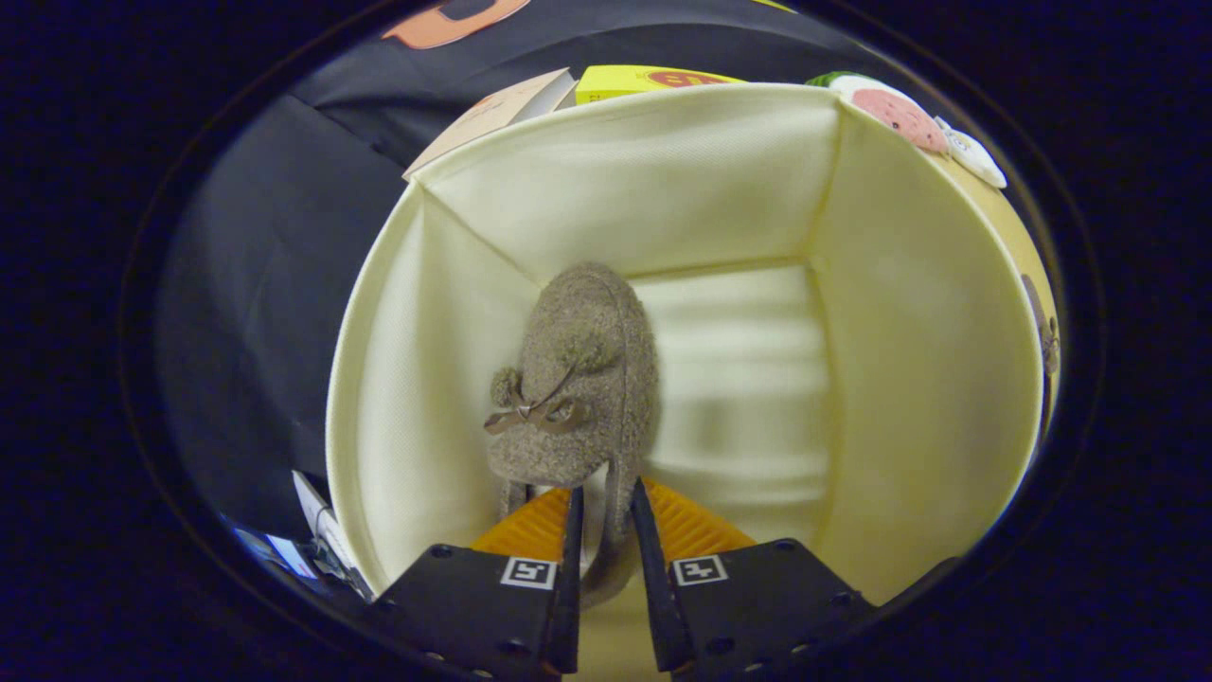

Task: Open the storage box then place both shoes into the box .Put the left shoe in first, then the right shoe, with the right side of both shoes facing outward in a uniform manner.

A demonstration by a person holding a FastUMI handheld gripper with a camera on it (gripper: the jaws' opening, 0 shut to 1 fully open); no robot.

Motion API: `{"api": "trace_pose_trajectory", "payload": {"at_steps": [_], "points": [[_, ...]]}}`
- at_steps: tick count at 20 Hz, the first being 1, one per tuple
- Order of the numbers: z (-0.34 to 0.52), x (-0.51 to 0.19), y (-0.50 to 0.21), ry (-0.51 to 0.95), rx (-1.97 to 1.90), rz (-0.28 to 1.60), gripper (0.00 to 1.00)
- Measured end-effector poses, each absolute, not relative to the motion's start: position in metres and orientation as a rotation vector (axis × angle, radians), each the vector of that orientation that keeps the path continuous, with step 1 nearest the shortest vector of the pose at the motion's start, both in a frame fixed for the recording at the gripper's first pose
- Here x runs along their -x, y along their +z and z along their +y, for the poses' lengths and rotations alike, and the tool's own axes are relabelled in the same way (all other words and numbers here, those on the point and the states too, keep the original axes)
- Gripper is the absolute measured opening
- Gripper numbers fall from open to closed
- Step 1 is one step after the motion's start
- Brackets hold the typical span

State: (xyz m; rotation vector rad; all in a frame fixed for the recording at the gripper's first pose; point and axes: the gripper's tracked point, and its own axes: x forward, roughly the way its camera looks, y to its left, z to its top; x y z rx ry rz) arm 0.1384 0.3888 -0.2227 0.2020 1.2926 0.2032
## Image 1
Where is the white paper sheet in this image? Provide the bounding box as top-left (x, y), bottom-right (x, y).
top-left (289, 471), bottom-right (375, 602)

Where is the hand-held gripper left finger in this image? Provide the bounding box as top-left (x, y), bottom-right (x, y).
top-left (376, 487), bottom-right (585, 678)

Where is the watermelon slice plush toy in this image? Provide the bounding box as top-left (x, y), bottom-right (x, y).
top-left (807, 71), bottom-right (950, 157)

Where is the beige book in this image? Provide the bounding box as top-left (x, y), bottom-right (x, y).
top-left (402, 68), bottom-right (576, 181)

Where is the cream fabric storage box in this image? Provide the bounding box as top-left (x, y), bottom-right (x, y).
top-left (325, 82), bottom-right (1045, 682)

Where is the brown fuzzy shoe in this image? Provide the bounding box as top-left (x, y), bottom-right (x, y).
top-left (1021, 275), bottom-right (1061, 437)
top-left (483, 262), bottom-right (661, 607)

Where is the white plush toy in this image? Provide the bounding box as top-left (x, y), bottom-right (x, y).
top-left (936, 116), bottom-right (1007, 188)

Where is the yellow book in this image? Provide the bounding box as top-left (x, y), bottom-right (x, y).
top-left (576, 64), bottom-right (749, 105)

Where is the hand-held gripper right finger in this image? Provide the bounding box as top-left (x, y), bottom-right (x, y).
top-left (632, 478), bottom-right (877, 678)

